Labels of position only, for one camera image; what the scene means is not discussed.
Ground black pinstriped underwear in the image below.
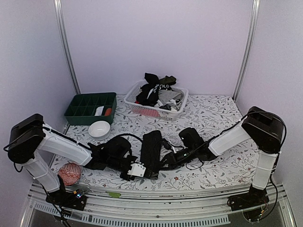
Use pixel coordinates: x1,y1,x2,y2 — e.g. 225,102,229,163
140,130,162,180

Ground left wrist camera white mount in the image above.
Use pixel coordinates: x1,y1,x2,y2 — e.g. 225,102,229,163
127,162,151,178

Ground white underwear with black trim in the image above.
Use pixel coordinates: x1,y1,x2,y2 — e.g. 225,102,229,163
94,106,104,116

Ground aluminium frame post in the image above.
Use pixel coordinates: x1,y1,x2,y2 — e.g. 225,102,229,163
232,0,261,102
53,0,81,95

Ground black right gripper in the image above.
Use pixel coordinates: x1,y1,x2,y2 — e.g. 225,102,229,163
156,146,197,169

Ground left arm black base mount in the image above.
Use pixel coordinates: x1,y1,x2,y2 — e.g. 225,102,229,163
46,182,87,211

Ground right robot arm white sleeves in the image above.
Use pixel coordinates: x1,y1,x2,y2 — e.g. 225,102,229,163
206,106,287,190

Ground robot arm white sleeves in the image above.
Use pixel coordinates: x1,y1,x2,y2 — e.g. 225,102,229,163
2,113,107,193
206,106,287,190

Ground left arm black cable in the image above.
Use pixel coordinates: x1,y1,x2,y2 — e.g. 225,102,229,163
113,133,145,147

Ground green compartment tray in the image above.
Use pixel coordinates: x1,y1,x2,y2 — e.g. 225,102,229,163
64,92,117,126

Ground small orange object in tray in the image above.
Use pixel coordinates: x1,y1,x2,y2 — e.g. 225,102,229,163
104,108,112,116

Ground green tape scrap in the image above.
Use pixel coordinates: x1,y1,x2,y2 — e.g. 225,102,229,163
106,191,121,198

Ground left robot arm white sleeves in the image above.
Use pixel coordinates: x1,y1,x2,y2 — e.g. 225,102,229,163
2,113,107,193

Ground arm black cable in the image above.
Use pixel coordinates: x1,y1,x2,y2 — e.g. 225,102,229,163
113,133,145,147
184,158,205,170

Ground red patterned bowl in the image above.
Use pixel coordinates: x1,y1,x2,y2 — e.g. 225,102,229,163
58,163,81,186

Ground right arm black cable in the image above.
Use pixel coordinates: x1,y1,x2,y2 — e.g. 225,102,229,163
184,158,205,170

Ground white ceramic bowl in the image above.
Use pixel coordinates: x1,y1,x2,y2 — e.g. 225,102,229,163
88,121,111,140

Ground grey underwear in basket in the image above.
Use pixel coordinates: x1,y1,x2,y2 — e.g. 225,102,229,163
154,90,184,112

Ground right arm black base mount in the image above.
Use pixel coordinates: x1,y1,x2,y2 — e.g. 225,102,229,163
227,185,269,211

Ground black underwear in basket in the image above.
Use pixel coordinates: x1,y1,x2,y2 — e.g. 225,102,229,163
135,73,177,107

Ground floral patterned table mat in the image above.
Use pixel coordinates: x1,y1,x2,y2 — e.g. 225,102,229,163
47,94,268,191

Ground aluminium front table rail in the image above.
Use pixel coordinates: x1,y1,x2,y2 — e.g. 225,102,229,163
20,183,296,227

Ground white plastic laundry basket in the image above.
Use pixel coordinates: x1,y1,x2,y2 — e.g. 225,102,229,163
124,80,188,121

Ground right aluminium frame post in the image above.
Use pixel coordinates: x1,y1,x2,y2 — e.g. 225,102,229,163
232,0,261,102

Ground left aluminium frame post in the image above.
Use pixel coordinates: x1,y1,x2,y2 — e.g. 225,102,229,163
53,0,81,95

